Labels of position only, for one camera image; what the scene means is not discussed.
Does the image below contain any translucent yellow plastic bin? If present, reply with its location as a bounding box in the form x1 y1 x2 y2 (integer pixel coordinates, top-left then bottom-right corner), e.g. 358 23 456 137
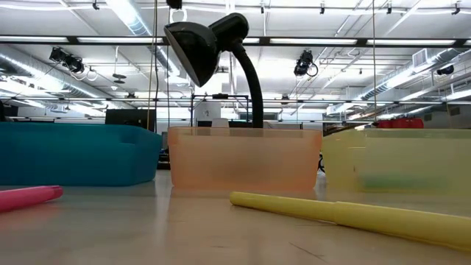
322 127 471 195

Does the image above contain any pink highlighter with clip cap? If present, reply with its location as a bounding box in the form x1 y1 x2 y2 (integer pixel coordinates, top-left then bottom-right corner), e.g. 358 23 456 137
0 185 64 213

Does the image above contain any translucent orange plastic bin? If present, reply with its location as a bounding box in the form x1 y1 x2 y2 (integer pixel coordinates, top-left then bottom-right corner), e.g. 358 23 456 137
167 127 323 191

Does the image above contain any white box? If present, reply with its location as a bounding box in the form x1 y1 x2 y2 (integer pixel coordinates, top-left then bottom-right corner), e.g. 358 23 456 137
194 101 222 122

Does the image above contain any black gooseneck desk lamp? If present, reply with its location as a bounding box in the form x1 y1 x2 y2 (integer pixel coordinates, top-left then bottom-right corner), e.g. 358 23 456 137
163 13 265 129

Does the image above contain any black monitor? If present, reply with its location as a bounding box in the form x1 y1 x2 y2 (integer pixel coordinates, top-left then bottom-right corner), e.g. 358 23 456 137
105 108 157 133

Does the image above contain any yellow highlighter with clip cap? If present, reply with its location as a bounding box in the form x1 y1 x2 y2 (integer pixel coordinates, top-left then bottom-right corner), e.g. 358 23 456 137
230 191 471 253

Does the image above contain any teal plastic bin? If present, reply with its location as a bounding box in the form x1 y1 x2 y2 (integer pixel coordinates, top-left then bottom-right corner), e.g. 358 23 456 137
0 121 163 187

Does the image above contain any red storage bin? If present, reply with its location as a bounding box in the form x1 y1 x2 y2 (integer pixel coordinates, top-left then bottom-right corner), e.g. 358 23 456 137
377 117 425 130

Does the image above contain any black ceiling-mounted device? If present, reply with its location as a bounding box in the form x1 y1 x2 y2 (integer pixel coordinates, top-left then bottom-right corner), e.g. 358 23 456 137
49 46 86 74

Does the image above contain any black background stand frame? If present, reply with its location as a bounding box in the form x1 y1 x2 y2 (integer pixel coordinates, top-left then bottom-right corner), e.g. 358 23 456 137
190 93 251 128

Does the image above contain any black metal rig frame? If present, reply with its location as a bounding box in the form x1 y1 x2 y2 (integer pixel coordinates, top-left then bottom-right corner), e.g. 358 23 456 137
0 35 471 48

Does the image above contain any black hanging camera with cable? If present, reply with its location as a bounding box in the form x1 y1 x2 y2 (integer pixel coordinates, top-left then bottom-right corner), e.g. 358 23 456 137
293 49 319 78

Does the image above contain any yellow hanging cord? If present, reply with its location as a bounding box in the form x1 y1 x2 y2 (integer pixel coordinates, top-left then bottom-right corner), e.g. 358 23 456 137
146 0 159 130

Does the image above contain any grey hanging cable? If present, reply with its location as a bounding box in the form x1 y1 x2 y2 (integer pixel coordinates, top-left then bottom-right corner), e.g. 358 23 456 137
371 0 378 122

